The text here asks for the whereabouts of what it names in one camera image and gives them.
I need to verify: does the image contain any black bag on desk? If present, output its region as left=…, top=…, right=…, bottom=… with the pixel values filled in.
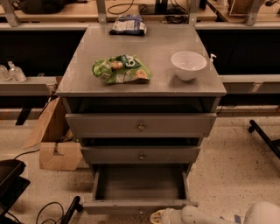
left=19, top=0, right=75, bottom=14

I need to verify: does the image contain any clear sanitizer bottle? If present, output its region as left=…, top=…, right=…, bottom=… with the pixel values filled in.
left=8, top=61, right=26, bottom=82

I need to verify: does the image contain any blue floor tape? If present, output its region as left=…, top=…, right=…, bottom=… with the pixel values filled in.
left=234, top=214, right=242, bottom=224

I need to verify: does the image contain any grey drawer cabinet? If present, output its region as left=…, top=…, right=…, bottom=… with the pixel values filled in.
left=55, top=23, right=228, bottom=176

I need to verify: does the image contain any white bowl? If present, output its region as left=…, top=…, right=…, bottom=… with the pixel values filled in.
left=171, top=51, right=207, bottom=81

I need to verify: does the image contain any black floor cable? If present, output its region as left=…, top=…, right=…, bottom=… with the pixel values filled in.
left=35, top=201, right=66, bottom=224

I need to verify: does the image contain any grey drawer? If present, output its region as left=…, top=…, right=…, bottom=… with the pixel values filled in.
left=66, top=113, right=216, bottom=138
left=81, top=146, right=200, bottom=164
left=84, top=164, right=192, bottom=214

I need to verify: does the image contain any grey top drawer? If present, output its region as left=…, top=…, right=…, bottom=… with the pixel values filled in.
left=66, top=113, right=216, bottom=138

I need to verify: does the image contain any grey bottom drawer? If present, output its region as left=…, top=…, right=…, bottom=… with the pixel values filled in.
left=84, top=164, right=192, bottom=214

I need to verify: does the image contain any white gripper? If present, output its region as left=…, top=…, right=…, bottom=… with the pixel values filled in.
left=150, top=208, right=182, bottom=224

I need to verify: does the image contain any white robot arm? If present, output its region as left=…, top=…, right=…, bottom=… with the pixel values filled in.
left=150, top=201, right=280, bottom=224

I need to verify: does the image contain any white pump dispenser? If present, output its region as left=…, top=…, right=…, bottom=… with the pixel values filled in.
left=210, top=53, right=217, bottom=70

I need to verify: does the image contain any black chair base leg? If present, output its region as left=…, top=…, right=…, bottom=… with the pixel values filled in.
left=248, top=120, right=280, bottom=159

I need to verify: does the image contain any grey middle drawer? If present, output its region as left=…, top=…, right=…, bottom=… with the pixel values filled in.
left=81, top=146, right=200, bottom=164

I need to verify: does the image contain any black stand leg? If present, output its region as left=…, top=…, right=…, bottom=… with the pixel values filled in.
left=61, top=196, right=83, bottom=224

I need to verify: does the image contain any green chip bag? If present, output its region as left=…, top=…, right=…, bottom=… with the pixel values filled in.
left=92, top=54, right=151, bottom=84

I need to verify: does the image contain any blue white snack bag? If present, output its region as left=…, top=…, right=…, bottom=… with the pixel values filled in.
left=109, top=15, right=146, bottom=36

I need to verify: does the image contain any cardboard box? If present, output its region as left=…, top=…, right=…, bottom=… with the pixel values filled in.
left=24, top=97, right=82, bottom=171

